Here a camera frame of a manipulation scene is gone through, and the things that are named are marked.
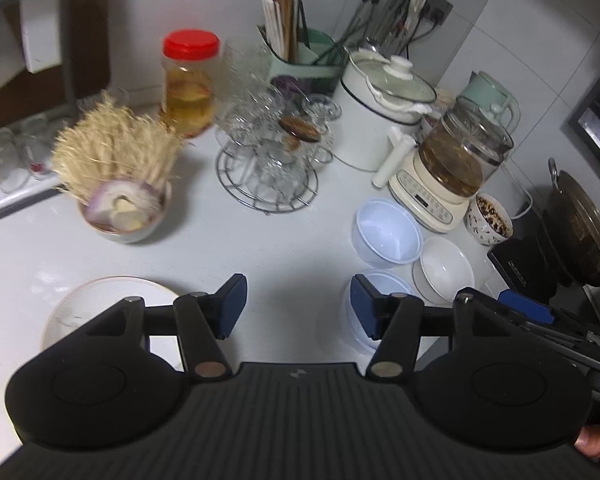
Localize clear glass pitcher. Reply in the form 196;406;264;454
220;37;274;132

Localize white drip tray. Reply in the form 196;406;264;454
0;175;77;227

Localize white leaf print plate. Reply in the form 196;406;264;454
41;275;189;374

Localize white electric pot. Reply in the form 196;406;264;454
332;47;439;189

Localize dark wall socket strip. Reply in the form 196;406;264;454
415;0;454;29

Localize black power cables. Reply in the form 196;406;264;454
404;10;452;52

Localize clear drinking glass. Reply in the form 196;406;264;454
22;115;54;182
0;127;27;194

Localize ginger slices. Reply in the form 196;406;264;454
112;195;149;229

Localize kitchen scissors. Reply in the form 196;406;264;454
399;0;427;37

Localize dark metal wok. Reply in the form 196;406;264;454
544;157;600;289

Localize person's right hand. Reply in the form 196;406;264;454
575;424;600;473

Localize mint green kettle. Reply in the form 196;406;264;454
457;71;522;134

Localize white ceramic vegetable bowl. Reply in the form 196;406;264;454
77;180;174;245

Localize small white bowl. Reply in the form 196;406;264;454
412;236;476;305

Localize white utensil cup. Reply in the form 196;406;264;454
19;0;64;74

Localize sliced purple onion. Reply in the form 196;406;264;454
82;180;164;231

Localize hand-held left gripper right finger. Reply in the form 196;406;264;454
350;273;518;380

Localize red lid glass jar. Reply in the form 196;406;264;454
160;30;222;139

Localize speckled ceramic bowl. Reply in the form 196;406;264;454
466;192;515;247

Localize light blue plastic bowl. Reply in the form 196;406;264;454
347;270;434;357
352;197;425;269

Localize cream kettle heating base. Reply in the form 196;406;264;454
387;152;474;235

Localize wire rack with glasses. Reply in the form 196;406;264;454
215;89;342;206

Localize glass tea kettle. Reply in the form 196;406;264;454
419;97;515;199

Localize green utensil holder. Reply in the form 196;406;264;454
257;25;346;99

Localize enoki mushrooms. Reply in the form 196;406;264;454
50;91;186;207

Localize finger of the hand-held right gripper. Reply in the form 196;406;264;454
497;288;600;362

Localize bundle of chopsticks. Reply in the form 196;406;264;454
260;0;301;64

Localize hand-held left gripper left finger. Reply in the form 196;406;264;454
80;273;248;380

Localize black gas stove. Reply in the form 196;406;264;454
487;210;600;342

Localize steel cleaver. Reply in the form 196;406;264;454
0;10;26;107

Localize wire cup rack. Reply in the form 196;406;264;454
216;144;317;214

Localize glass pot lid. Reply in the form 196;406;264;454
352;55;439;114

